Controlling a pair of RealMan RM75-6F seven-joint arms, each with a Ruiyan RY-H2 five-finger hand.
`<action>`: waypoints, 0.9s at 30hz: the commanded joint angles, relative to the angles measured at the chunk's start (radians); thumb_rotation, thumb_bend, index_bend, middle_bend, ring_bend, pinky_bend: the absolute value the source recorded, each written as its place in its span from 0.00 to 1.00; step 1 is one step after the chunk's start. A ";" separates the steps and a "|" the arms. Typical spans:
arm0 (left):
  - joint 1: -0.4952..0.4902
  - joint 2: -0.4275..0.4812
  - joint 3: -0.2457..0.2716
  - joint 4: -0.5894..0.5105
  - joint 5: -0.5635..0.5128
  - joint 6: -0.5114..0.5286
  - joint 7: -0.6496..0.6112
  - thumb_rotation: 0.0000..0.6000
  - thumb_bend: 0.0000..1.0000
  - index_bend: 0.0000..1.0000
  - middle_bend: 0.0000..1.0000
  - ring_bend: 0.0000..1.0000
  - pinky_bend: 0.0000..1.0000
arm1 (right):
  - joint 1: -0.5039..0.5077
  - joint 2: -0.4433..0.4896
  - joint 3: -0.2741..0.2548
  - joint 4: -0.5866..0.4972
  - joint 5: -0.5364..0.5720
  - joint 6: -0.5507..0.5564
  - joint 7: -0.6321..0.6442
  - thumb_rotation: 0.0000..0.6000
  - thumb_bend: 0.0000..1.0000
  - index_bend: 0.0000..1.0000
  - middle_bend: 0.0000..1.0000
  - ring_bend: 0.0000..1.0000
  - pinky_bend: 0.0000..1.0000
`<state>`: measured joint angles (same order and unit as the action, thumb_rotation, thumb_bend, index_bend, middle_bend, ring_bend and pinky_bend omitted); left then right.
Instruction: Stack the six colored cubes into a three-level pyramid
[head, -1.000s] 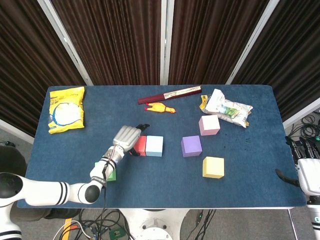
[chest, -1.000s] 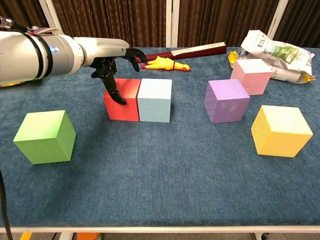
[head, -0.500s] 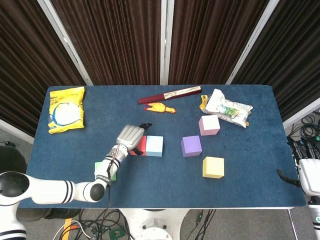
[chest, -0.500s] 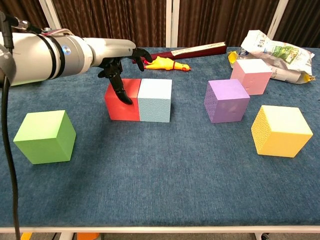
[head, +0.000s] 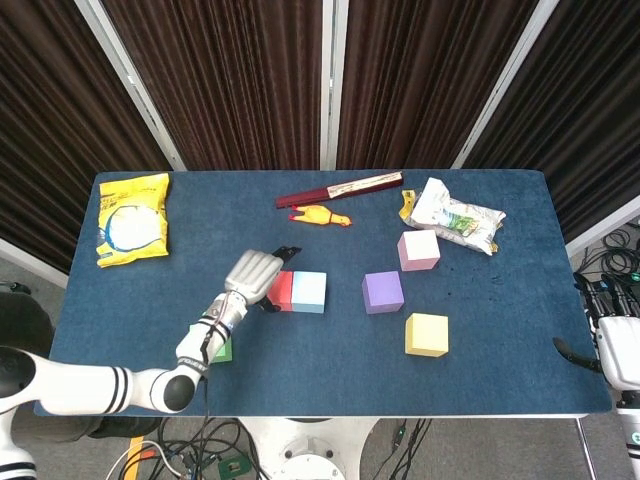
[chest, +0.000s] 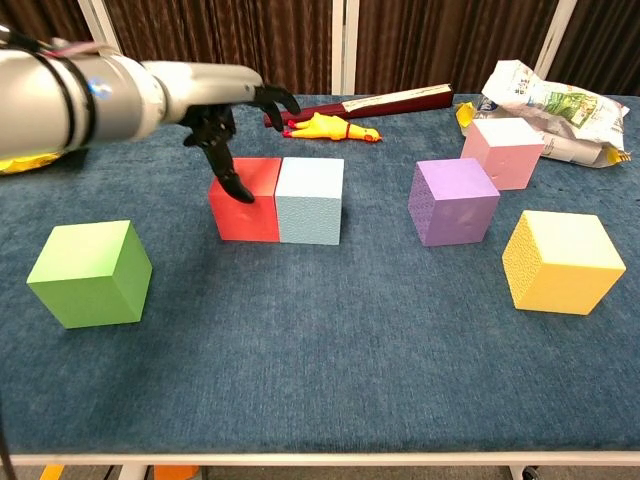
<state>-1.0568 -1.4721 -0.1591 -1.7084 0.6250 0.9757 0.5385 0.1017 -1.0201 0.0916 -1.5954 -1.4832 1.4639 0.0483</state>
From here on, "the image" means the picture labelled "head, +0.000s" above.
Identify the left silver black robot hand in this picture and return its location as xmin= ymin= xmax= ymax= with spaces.
xmin=223 ymin=244 xmax=304 ymax=314

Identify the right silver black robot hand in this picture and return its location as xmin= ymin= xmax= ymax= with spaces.
xmin=552 ymin=272 xmax=640 ymax=391

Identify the red foam cube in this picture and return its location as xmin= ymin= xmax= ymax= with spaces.
xmin=266 ymin=271 xmax=294 ymax=312

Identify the light blue foam cube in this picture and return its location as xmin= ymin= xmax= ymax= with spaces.
xmin=291 ymin=271 xmax=328 ymax=315

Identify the green foam cube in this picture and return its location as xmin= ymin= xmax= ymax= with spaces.
xmin=189 ymin=312 xmax=235 ymax=364

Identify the purple foam cube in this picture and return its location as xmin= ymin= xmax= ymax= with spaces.
xmin=361 ymin=270 xmax=405 ymax=316

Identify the pink foam cube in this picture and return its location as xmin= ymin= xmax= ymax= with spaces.
xmin=397 ymin=229 xmax=442 ymax=273

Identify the yellow foam cube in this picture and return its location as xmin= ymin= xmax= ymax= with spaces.
xmin=404 ymin=312 xmax=450 ymax=358

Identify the yellow rubber chicken toy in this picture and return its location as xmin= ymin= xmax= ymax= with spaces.
xmin=287 ymin=203 xmax=353 ymax=230

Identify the long dark red box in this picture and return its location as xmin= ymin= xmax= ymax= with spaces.
xmin=275 ymin=170 xmax=404 ymax=210

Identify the yellow snack bag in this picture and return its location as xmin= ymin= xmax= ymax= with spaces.
xmin=95 ymin=172 xmax=171 ymax=269

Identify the blue felt table cover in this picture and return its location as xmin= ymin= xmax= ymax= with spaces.
xmin=33 ymin=169 xmax=614 ymax=420

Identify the green electronic box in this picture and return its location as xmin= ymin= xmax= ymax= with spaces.
xmin=217 ymin=454 xmax=251 ymax=479

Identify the brown pleated curtain panel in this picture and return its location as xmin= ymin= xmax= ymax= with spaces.
xmin=0 ymin=0 xmax=174 ymax=274
xmin=462 ymin=0 xmax=640 ymax=244
xmin=99 ymin=0 xmax=325 ymax=172
xmin=335 ymin=0 xmax=544 ymax=171

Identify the yellow floor tape strip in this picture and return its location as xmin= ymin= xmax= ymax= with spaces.
xmin=128 ymin=434 xmax=146 ymax=480

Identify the white crumpled snack bag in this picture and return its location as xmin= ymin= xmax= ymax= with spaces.
xmin=398 ymin=177 xmax=508 ymax=257

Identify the black floor cable bundle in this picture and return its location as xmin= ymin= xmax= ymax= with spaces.
xmin=107 ymin=417 xmax=266 ymax=480
xmin=379 ymin=418 xmax=434 ymax=480
xmin=574 ymin=219 xmax=640 ymax=291

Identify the white partition base rail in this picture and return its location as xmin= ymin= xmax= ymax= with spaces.
xmin=0 ymin=238 xmax=70 ymax=290
xmin=566 ymin=194 xmax=640 ymax=259

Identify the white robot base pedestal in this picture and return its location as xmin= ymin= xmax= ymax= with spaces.
xmin=237 ymin=417 xmax=382 ymax=480

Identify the white partition post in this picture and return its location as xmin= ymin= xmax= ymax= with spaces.
xmin=73 ymin=0 xmax=187 ymax=172
xmin=321 ymin=0 xmax=350 ymax=171
xmin=451 ymin=0 xmax=560 ymax=170

